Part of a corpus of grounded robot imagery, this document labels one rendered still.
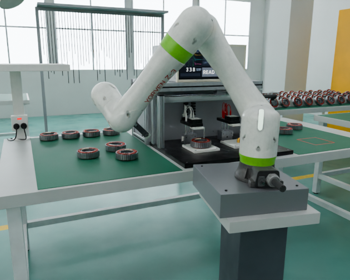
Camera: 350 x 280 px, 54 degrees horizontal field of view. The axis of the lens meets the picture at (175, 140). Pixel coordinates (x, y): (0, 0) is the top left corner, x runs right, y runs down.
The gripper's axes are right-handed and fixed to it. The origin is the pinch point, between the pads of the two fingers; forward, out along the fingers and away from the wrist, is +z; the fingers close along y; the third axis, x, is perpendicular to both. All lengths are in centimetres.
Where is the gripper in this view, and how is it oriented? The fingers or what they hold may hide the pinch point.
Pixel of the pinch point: (139, 127)
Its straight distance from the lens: 167.4
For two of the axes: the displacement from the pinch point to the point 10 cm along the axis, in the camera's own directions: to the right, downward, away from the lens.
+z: 3.0, 3.3, 9.0
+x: -7.1, 7.1, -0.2
